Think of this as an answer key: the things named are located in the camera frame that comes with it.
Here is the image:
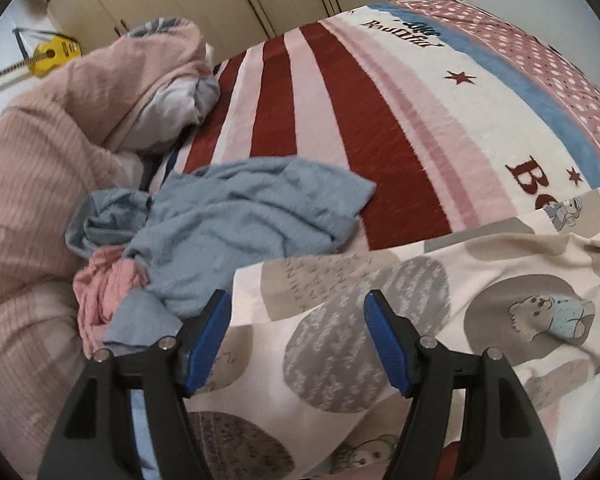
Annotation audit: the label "pink ribbed quilt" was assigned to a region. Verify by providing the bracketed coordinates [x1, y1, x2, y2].
[0, 19, 221, 480]

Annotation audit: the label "yellow guitar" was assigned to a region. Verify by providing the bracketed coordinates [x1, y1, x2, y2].
[0, 27, 83, 95]

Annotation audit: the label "blue-grey garment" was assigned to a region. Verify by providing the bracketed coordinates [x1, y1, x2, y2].
[65, 156, 378, 356]

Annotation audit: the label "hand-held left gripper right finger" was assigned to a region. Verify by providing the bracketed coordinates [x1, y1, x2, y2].
[364, 289, 563, 480]

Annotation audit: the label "pink garment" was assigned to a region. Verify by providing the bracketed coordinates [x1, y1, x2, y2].
[72, 247, 153, 356]

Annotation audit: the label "bear print white pants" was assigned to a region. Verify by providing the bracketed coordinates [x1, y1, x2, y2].
[187, 185, 600, 480]

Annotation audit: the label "striped star print blanket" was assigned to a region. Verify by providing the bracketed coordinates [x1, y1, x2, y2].
[145, 0, 600, 261]

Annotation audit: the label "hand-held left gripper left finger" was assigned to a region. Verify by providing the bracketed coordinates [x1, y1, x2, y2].
[37, 289, 232, 480]

